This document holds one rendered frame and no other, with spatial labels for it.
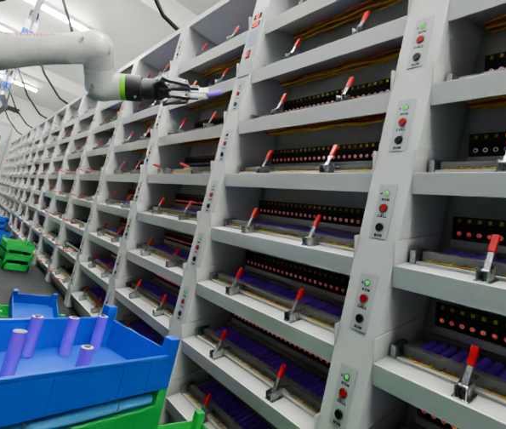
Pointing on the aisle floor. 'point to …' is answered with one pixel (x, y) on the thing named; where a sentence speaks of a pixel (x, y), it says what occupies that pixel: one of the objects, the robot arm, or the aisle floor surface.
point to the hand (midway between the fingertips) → (198, 93)
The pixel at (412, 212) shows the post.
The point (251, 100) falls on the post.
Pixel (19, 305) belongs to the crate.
